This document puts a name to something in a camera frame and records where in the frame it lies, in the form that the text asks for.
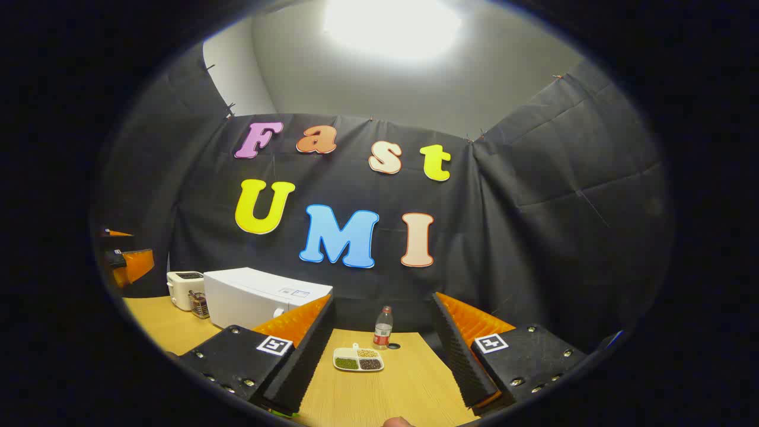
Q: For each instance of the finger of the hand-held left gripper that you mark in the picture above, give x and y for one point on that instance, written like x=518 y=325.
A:
x=115 y=233
x=135 y=265

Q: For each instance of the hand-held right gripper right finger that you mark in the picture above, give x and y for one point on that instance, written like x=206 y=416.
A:
x=459 y=356

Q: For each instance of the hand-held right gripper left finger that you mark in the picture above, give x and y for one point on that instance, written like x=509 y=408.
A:
x=308 y=356

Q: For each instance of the white microwave oven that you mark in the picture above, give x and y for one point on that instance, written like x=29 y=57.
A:
x=249 y=296

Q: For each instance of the white divided dish of beans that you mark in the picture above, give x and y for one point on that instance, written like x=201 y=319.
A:
x=357 y=360

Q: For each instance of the white toaster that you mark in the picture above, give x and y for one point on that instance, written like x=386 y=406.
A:
x=179 y=287

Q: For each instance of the clear plastic bottle red label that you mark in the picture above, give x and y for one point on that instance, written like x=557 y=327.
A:
x=383 y=329

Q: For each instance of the black backdrop cloth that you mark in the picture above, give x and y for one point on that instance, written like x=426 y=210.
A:
x=533 y=207

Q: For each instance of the bright ceiling light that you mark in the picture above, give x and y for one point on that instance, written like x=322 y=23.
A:
x=391 y=26

